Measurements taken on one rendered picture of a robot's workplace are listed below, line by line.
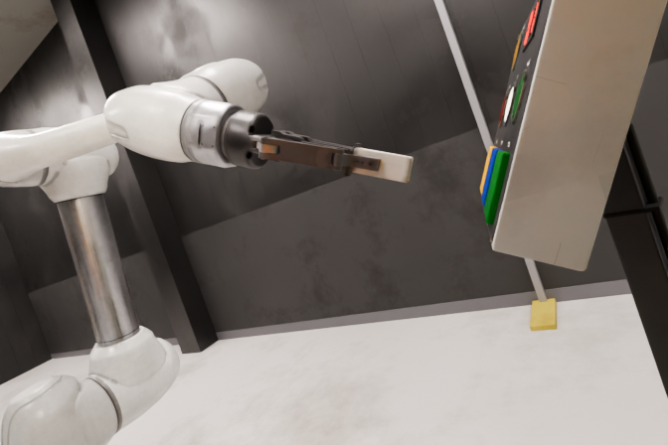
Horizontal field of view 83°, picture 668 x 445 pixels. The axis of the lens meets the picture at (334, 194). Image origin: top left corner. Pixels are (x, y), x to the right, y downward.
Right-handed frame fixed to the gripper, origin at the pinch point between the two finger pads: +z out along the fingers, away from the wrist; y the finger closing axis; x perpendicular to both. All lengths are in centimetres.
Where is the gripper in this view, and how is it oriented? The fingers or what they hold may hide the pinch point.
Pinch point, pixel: (381, 164)
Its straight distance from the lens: 46.0
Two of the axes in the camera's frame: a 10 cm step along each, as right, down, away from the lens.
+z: 9.3, 2.1, -3.0
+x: 1.5, -9.7, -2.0
